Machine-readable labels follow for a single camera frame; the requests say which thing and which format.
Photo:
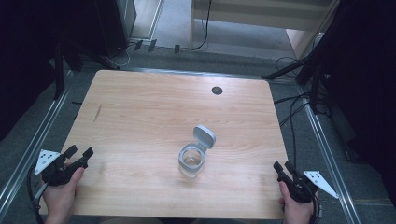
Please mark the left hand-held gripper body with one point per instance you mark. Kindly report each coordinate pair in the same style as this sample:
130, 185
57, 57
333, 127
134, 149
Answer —
53, 169

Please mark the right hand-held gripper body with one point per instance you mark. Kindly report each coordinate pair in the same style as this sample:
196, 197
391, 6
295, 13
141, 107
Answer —
300, 189

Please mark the clear jar with grey lid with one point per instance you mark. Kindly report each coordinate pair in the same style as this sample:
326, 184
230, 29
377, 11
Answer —
194, 155

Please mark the person's right hand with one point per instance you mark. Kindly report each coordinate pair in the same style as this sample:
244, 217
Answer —
295, 211

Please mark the person's left hand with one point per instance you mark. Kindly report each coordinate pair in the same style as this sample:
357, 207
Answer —
59, 199

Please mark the black metal stand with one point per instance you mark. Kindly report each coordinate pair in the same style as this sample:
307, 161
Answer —
59, 71

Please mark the black tripod stand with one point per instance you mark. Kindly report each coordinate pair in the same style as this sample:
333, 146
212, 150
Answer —
286, 70

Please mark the dark curtain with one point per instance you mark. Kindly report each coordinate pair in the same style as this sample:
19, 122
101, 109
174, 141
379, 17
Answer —
28, 46
367, 77

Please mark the black cabinet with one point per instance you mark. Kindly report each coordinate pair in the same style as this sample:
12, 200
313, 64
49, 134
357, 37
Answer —
113, 25

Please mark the metal floor rail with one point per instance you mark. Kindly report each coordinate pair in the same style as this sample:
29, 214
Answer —
327, 155
37, 140

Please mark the white shelf frame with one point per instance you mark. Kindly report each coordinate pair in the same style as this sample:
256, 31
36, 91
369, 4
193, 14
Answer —
264, 12

